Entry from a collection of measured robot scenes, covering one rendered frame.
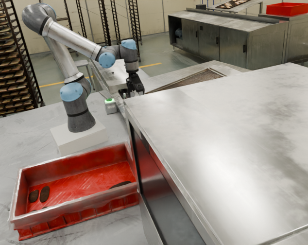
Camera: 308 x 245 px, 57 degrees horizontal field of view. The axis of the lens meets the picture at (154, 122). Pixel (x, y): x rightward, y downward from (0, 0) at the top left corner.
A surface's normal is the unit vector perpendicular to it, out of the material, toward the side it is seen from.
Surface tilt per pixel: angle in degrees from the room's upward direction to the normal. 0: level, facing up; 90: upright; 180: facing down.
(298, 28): 90
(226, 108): 0
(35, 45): 90
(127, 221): 0
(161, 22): 90
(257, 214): 0
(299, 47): 90
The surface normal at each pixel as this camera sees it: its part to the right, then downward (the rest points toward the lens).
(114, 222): -0.11, -0.89
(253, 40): 0.32, 0.40
